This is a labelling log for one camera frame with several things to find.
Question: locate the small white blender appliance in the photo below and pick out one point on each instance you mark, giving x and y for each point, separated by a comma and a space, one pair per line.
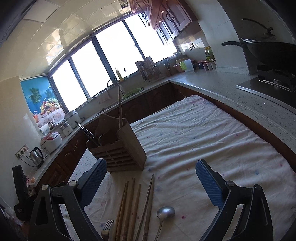
66, 129

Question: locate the gas stove top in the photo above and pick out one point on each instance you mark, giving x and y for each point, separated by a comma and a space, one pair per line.
275, 85

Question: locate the metal spoon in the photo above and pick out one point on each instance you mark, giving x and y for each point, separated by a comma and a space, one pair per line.
163, 214

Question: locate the paper towel roll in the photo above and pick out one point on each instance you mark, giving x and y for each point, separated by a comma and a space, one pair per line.
44, 129

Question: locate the white green pitcher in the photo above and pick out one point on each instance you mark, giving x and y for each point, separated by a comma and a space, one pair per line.
187, 65

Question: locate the cooking oil bottle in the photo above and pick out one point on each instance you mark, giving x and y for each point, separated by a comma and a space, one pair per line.
209, 54

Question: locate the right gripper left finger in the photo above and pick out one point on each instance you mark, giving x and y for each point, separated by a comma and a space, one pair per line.
47, 222

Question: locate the black wok pan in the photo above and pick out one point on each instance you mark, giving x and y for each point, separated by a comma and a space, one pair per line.
275, 54

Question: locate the spice jar set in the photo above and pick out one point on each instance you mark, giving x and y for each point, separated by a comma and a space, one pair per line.
208, 65

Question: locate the steel electric kettle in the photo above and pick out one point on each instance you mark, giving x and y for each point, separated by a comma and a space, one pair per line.
37, 157

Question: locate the wall power socket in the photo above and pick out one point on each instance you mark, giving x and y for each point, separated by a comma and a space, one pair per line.
22, 151

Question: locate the pink plastic basin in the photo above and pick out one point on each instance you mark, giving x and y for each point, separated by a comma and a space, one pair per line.
178, 68

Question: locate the upper wooden wall cabinets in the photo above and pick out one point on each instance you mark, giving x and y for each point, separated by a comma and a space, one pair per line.
173, 20

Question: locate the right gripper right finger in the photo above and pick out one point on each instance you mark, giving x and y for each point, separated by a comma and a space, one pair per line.
255, 219

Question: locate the wooden utensil holder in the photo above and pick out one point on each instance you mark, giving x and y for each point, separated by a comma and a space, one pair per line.
117, 144

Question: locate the white floral table cloth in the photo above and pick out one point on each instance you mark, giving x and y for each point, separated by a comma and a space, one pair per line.
174, 139

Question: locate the pink dish cloth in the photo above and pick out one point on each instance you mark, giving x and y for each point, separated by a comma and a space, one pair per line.
103, 97

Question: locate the chrome sink faucet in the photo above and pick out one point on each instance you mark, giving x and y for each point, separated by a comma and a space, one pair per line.
114, 82

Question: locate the dish drying rack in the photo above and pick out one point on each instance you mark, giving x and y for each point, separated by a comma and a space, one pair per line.
148, 69

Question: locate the tropical fruit poster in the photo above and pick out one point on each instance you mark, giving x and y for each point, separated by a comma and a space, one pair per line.
42, 101

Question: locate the metal fork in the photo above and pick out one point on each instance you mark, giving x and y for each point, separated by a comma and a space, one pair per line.
107, 230

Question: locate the metal chopstick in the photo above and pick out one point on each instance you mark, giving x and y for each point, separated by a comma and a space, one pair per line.
144, 209
149, 209

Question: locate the metal knife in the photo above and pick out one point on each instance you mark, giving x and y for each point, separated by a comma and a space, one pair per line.
120, 108

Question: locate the yellow dish soap bottle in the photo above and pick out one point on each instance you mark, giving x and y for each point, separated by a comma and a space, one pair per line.
119, 75

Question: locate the green colander basket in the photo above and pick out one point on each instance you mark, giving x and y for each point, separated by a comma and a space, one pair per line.
132, 93

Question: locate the white red rice cooker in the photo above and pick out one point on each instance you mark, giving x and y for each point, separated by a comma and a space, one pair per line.
51, 142

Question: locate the white slow cooker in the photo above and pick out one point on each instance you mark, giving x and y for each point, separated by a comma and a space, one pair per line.
73, 118

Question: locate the thin metal utensil gripper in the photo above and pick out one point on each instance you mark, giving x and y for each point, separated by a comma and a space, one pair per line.
89, 134

